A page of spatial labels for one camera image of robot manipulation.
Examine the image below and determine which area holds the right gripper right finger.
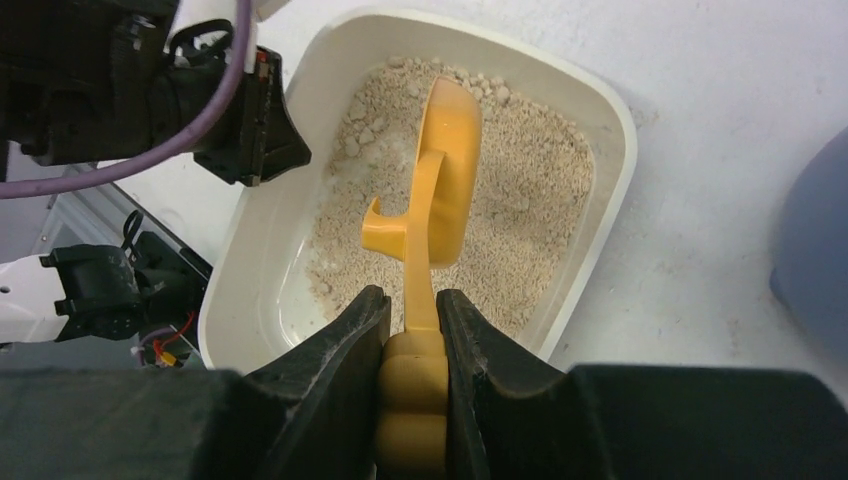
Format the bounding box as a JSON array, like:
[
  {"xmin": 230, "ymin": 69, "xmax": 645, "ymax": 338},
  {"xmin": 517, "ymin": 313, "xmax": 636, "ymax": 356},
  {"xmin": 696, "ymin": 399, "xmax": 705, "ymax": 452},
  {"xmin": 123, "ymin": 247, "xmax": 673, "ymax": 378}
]
[{"xmin": 436, "ymin": 290, "xmax": 847, "ymax": 479}]

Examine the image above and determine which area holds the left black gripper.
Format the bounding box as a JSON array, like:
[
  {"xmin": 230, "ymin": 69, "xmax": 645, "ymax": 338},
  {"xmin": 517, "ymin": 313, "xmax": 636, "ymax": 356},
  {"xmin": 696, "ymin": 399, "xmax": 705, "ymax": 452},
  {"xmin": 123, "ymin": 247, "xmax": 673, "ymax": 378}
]
[{"xmin": 1, "ymin": 1, "xmax": 312, "ymax": 187}]

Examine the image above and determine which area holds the beige cat litter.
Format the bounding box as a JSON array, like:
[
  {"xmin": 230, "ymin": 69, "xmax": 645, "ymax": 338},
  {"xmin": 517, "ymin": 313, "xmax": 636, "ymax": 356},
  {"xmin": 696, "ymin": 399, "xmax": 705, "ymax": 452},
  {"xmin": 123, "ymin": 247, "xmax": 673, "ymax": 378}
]
[{"xmin": 306, "ymin": 57, "xmax": 594, "ymax": 337}]

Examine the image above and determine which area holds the blue plastic bucket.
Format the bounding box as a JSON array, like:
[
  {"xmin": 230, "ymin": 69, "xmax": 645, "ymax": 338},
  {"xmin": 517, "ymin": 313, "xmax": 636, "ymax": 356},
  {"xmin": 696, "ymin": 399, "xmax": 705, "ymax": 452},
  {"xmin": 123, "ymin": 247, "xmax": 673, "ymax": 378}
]
[{"xmin": 770, "ymin": 130, "xmax": 847, "ymax": 366}]

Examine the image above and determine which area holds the yellow litter scoop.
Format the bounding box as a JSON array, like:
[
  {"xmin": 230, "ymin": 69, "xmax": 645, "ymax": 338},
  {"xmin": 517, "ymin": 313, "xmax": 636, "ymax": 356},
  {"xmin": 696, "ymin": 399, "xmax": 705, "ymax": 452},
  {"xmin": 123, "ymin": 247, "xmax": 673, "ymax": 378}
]
[{"xmin": 361, "ymin": 76, "xmax": 482, "ymax": 479}]

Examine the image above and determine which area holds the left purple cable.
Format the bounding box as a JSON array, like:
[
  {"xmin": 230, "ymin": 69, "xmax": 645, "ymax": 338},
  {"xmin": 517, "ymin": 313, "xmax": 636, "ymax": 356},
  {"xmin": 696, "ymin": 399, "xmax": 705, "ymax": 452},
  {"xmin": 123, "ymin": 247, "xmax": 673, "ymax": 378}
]
[{"xmin": 0, "ymin": 0, "xmax": 256, "ymax": 201}]

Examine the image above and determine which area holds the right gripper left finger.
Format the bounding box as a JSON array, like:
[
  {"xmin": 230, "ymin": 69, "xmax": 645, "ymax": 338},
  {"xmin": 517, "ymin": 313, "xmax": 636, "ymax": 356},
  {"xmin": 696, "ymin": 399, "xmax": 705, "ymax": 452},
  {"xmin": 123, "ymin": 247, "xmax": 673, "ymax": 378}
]
[{"xmin": 1, "ymin": 286, "xmax": 391, "ymax": 479}]

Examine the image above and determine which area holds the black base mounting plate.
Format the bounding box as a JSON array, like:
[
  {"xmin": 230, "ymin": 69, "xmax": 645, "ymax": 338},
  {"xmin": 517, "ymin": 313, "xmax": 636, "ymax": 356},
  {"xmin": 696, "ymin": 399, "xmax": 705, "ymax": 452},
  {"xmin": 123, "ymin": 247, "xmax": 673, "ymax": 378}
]
[{"xmin": 121, "ymin": 210, "xmax": 212, "ymax": 368}]

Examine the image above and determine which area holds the white litter box tray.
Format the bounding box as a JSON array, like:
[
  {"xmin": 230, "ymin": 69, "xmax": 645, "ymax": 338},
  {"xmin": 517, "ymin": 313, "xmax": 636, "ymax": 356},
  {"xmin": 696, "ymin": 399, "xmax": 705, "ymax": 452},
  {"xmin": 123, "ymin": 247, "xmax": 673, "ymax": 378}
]
[{"xmin": 198, "ymin": 6, "xmax": 638, "ymax": 373}]

